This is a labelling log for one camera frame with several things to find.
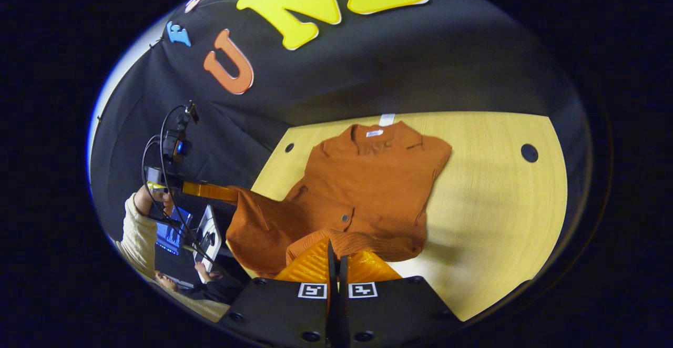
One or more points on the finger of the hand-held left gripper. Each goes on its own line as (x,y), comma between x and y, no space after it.
(210,190)

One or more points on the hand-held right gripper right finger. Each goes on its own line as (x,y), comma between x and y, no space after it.
(399,311)

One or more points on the black backdrop cloth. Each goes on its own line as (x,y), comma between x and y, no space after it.
(420,59)

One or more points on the orange button shirt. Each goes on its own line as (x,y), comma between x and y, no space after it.
(363,180)

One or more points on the white paper label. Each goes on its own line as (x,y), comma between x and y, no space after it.
(387,119)

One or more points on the white side desk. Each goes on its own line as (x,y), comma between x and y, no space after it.
(210,227)

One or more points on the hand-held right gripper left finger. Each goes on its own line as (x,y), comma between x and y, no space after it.
(278,311)

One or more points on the computer monitor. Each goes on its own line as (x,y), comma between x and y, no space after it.
(169,235)

